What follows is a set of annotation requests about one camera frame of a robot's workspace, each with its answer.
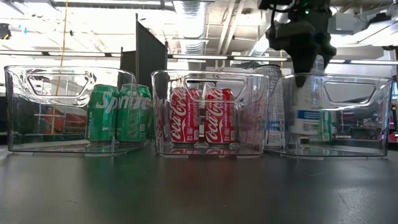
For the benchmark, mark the clear plastic bin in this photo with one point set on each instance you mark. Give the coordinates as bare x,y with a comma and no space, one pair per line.
18,109
357,130
248,124

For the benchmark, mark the black standing partition panel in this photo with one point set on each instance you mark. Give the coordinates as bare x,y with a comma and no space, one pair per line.
149,53

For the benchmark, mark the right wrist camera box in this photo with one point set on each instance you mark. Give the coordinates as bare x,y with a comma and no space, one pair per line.
289,35

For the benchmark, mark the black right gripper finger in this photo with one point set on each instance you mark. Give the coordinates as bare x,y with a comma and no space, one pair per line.
301,65

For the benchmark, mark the long ceiling light bar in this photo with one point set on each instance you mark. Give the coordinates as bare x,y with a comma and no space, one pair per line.
363,62
199,57
261,58

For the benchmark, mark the white Celsius can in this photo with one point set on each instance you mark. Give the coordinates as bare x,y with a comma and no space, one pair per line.
273,102
308,105

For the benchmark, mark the black table mat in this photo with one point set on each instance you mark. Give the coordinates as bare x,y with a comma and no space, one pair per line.
199,193

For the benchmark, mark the silver ceiling air duct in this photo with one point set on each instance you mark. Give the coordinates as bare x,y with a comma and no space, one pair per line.
191,25

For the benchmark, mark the red Coca-Cola can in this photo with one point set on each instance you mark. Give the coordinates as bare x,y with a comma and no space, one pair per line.
183,121
219,121

